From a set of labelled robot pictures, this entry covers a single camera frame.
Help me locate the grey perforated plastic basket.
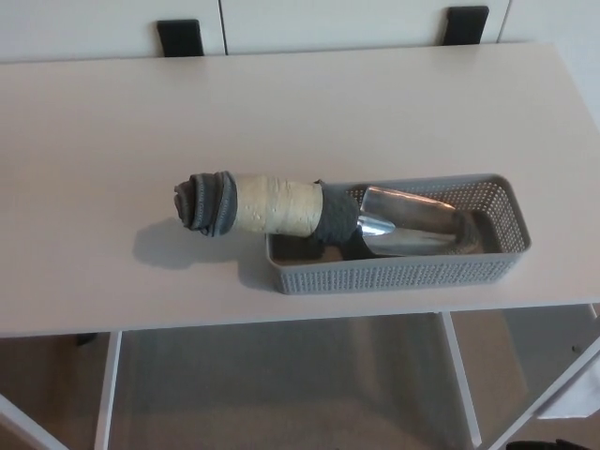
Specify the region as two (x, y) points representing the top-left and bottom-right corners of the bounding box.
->
(265, 173), (533, 296)

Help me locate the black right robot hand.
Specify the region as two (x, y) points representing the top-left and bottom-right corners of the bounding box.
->
(508, 439), (582, 450)

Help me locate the metal shovel with handle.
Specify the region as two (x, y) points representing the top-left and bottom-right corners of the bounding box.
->
(172, 171), (479, 259)

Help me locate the white cabinet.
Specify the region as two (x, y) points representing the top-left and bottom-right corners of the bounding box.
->
(0, 0), (600, 65)

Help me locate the black cabinet handle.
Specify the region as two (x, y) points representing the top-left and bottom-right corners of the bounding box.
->
(157, 19), (205, 58)
(444, 6), (490, 47)

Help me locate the white desk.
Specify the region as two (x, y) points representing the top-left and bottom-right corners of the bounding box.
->
(0, 41), (600, 450)

